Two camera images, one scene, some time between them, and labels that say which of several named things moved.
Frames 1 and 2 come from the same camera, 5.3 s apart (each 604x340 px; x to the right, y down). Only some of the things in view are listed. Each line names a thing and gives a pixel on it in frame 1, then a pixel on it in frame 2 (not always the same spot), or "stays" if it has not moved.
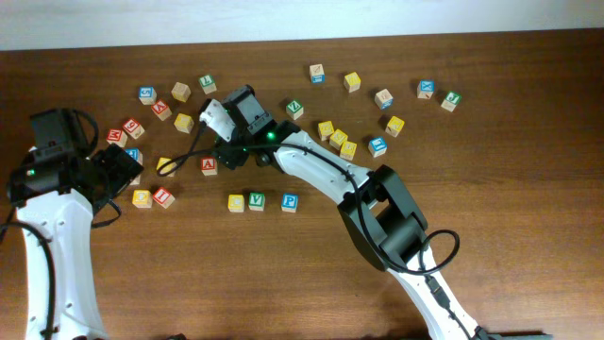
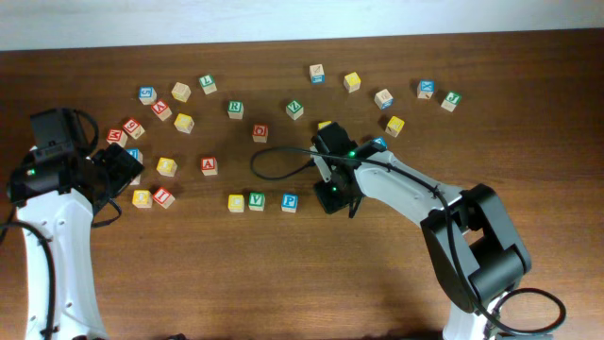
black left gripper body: (119, 165) stays
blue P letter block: (290, 202) stays
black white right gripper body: (226, 154) -> (331, 200)
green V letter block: (257, 201) stays
